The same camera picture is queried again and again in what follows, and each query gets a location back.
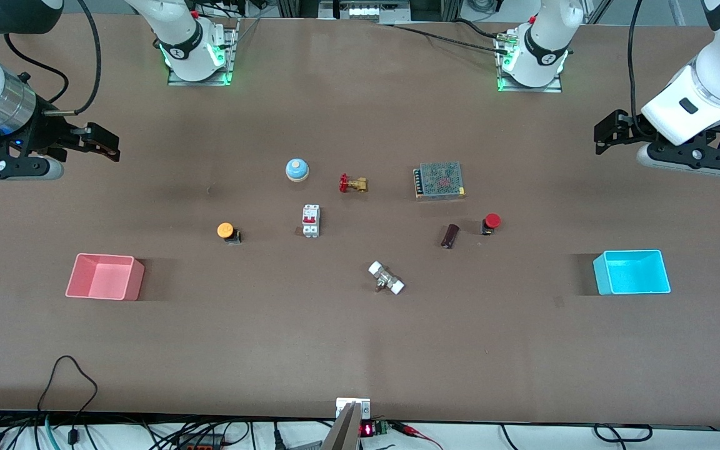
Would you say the pink plastic box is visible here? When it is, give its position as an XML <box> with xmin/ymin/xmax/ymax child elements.
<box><xmin>65</xmin><ymin>253</ymin><xmax>146</xmax><ymax>302</ymax></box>

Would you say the cyan plastic box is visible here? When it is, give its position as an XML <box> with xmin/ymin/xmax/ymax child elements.
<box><xmin>592</xmin><ymin>249</ymin><xmax>672</xmax><ymax>296</ymax></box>

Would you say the metal mesh power supply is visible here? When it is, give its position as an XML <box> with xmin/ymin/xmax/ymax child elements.
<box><xmin>413</xmin><ymin>162</ymin><xmax>466</xmax><ymax>201</ymax></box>

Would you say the blue service bell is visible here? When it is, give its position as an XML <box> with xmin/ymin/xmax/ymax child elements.
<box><xmin>285</xmin><ymin>157</ymin><xmax>310</xmax><ymax>183</ymax></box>

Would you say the white circuit breaker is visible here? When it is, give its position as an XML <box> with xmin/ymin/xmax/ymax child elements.
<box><xmin>301</xmin><ymin>204</ymin><xmax>321</xmax><ymax>238</ymax></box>

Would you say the metal fitting with white caps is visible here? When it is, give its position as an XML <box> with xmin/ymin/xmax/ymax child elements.
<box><xmin>368</xmin><ymin>261</ymin><xmax>406</xmax><ymax>295</ymax></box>

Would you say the black orange power strip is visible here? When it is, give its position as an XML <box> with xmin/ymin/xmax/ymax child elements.
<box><xmin>176</xmin><ymin>434</ymin><xmax>226</xmax><ymax>450</ymax></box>

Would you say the red clip lead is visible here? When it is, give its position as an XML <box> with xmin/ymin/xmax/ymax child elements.
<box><xmin>396</xmin><ymin>422</ymin><xmax>443</xmax><ymax>450</ymax></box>

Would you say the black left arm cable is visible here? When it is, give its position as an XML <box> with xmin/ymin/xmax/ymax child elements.
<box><xmin>626</xmin><ymin>0</ymin><xmax>645</xmax><ymax>126</ymax></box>

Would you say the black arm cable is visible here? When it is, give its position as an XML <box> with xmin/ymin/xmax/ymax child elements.
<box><xmin>43</xmin><ymin>0</ymin><xmax>103</xmax><ymax>118</ymax></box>
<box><xmin>626</xmin><ymin>0</ymin><xmax>645</xmax><ymax>126</ymax></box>

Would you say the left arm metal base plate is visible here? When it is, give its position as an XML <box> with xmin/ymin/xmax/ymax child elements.
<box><xmin>496</xmin><ymin>36</ymin><xmax>563</xmax><ymax>94</ymax></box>

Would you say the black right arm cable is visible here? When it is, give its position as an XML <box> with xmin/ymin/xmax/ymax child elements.
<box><xmin>43</xmin><ymin>0</ymin><xmax>103</xmax><ymax>118</ymax></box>

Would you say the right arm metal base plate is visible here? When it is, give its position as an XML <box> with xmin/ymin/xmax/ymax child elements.
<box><xmin>167</xmin><ymin>24</ymin><xmax>238</xmax><ymax>87</ymax></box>

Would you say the black base power cable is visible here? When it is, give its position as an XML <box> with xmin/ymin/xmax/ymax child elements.
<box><xmin>390</xmin><ymin>24</ymin><xmax>511</xmax><ymax>54</ymax></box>

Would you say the thin black looped cable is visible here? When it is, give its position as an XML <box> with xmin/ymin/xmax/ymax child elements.
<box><xmin>36</xmin><ymin>355</ymin><xmax>99</xmax><ymax>446</ymax></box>

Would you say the aluminium frame rack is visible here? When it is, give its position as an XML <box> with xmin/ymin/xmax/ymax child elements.
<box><xmin>277</xmin><ymin>0</ymin><xmax>464</xmax><ymax>24</ymax></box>

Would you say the black coiled cable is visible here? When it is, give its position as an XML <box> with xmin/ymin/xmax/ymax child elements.
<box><xmin>593</xmin><ymin>424</ymin><xmax>654</xmax><ymax>444</ymax></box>

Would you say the silver camera mount bracket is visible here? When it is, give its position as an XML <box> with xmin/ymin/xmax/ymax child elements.
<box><xmin>335</xmin><ymin>397</ymin><xmax>372</xmax><ymax>421</ymax></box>

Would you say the grey camera mount pole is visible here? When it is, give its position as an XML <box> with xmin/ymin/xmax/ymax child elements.
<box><xmin>321</xmin><ymin>402</ymin><xmax>362</xmax><ymax>450</ymax></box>

